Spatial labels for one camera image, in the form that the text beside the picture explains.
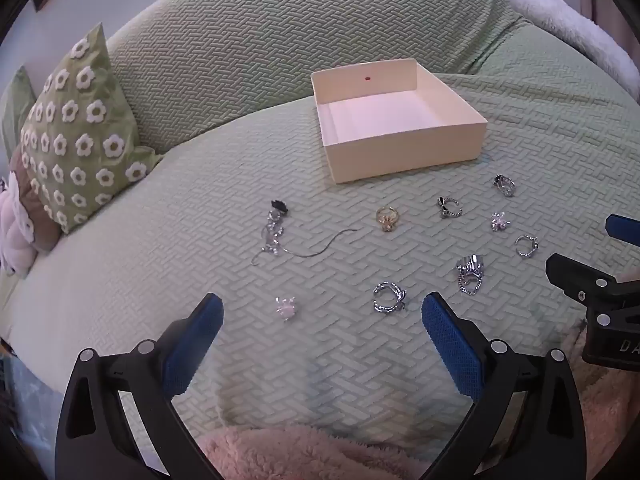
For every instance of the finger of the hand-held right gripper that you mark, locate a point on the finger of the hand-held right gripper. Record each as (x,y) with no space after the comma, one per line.
(624,229)
(575,276)

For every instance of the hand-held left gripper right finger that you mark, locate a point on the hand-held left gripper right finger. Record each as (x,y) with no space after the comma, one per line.
(454,352)

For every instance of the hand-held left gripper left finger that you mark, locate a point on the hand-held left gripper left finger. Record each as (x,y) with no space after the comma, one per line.
(196,347)

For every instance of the cream cardboard box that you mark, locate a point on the cream cardboard box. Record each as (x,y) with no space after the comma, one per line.
(400,125)

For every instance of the pink fluffy blanket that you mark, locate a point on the pink fluffy blanket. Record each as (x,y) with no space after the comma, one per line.
(300,455)

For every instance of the white fluffy blanket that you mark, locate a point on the white fluffy blanket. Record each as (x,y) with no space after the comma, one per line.
(575,25)

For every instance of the pale pink plush toy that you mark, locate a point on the pale pink plush toy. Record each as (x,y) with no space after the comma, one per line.
(14,230)

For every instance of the brown cushion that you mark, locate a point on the brown cushion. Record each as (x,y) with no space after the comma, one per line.
(31,205)

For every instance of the green flower print pillow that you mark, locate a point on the green flower print pillow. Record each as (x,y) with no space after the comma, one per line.
(82,130)

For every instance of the plain green pillow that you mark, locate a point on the plain green pillow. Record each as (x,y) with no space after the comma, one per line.
(16,105)

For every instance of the green textured sofa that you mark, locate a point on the green textured sofa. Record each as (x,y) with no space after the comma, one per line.
(250,40)

